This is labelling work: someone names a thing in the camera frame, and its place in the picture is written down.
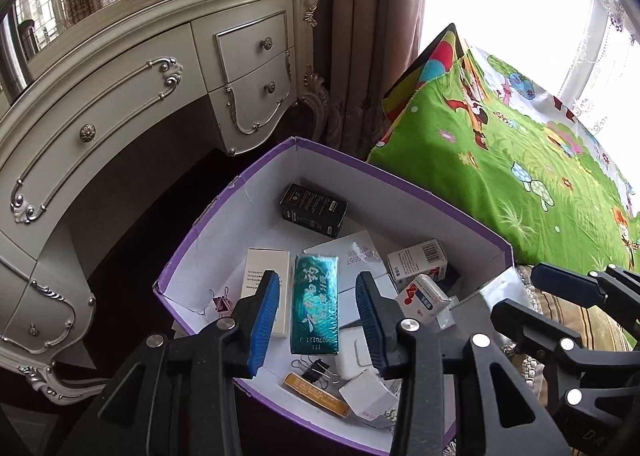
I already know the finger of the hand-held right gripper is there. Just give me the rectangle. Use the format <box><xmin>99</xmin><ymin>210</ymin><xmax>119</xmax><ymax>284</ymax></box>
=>
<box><xmin>491</xmin><ymin>300</ymin><xmax>588</xmax><ymax>367</ymax></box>
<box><xmin>531</xmin><ymin>262</ymin><xmax>640</xmax><ymax>324</ymax></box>

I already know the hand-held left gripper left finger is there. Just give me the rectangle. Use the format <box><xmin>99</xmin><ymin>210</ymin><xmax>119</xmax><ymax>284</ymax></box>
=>
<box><xmin>60</xmin><ymin>271</ymin><xmax>282</xmax><ymax>456</ymax></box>

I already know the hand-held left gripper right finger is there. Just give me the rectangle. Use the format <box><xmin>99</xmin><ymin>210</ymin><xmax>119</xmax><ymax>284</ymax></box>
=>
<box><xmin>356</xmin><ymin>272</ymin><xmax>571</xmax><ymax>456</ymax></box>

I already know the plain white box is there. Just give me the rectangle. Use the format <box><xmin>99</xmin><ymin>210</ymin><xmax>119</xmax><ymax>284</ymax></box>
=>
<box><xmin>447</xmin><ymin>268</ymin><xmax>532</xmax><ymax>337</ymax></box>

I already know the patterned binder clip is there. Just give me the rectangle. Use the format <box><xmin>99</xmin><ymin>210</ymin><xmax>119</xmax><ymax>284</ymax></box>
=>
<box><xmin>206</xmin><ymin>286</ymin><xmax>236</xmax><ymax>321</ymax></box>

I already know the teal printed box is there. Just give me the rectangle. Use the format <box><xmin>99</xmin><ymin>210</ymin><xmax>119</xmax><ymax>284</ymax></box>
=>
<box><xmin>290</xmin><ymin>253</ymin><xmax>342</xmax><ymax>355</ymax></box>

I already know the pile of assorted small boxes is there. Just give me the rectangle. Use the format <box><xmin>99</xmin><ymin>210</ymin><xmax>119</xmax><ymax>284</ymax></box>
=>
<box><xmin>242</xmin><ymin>231</ymin><xmax>461</xmax><ymax>424</ymax></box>

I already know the purple cardboard box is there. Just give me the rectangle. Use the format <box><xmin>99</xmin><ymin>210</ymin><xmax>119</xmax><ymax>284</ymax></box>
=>
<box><xmin>152</xmin><ymin>136</ymin><xmax>516</xmax><ymax>456</ymax></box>

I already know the black printed box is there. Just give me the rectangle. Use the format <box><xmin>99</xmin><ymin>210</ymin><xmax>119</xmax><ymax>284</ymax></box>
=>
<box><xmin>280</xmin><ymin>183</ymin><xmax>348</xmax><ymax>237</ymax></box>

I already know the white power adapter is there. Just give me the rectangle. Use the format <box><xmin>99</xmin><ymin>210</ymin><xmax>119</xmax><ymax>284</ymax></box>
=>
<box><xmin>339</xmin><ymin>326</ymin><xmax>367</xmax><ymax>383</ymax></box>

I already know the black binder clip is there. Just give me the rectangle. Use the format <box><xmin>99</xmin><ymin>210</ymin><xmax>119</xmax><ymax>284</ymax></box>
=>
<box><xmin>292</xmin><ymin>356</ymin><xmax>337</xmax><ymax>389</ymax></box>

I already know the striped plush cushion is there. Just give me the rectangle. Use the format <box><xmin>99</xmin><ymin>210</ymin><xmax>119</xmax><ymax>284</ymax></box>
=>
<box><xmin>500</xmin><ymin>263</ymin><xmax>638</xmax><ymax>397</ymax></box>

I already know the cartoon printed green cloth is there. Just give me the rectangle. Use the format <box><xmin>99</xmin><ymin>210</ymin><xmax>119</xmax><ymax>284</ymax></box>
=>
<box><xmin>367</xmin><ymin>23</ymin><xmax>640</xmax><ymax>281</ymax></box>

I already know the small dresser drawer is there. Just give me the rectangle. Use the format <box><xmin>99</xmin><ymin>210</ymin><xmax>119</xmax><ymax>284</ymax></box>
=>
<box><xmin>215</xmin><ymin>10</ymin><xmax>292</xmax><ymax>84</ymax></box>
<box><xmin>207</xmin><ymin>53</ymin><xmax>296</xmax><ymax>137</ymax></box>

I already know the wide curved dresser drawer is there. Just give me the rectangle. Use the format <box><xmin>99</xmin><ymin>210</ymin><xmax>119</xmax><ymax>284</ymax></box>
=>
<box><xmin>0</xmin><ymin>20</ymin><xmax>211</xmax><ymax>231</ymax></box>

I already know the cream ornate dresser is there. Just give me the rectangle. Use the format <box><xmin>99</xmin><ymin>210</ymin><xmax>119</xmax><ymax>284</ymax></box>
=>
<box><xmin>0</xmin><ymin>0</ymin><xmax>333</xmax><ymax>407</ymax></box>

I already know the white lace sheer curtain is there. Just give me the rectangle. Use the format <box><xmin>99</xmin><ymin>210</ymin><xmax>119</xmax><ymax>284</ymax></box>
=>
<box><xmin>487</xmin><ymin>0</ymin><xmax>640</xmax><ymax>137</ymax></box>

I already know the mauve drape curtain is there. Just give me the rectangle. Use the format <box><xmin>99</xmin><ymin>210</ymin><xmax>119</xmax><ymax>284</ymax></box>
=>
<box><xmin>307</xmin><ymin>0</ymin><xmax>431</xmax><ymax>159</ymax></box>

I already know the dresser mirror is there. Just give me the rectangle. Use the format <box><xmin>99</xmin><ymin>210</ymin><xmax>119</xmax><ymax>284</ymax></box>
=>
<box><xmin>0</xmin><ymin>0</ymin><xmax>132</xmax><ymax>101</ymax></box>

